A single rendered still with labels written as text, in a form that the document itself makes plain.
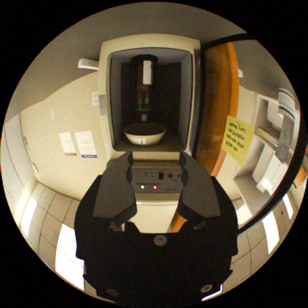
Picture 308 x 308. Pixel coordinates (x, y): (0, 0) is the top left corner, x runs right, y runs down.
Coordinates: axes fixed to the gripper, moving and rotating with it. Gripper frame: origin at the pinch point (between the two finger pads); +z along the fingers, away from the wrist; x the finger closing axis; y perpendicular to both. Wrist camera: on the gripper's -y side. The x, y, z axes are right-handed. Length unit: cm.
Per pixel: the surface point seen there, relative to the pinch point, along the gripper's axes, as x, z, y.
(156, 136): 0.8, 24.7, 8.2
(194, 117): 12.3, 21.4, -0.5
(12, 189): -297, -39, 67
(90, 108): -50, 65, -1
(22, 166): -296, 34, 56
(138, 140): -5.4, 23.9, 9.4
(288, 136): 14.7, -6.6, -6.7
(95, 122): -47, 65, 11
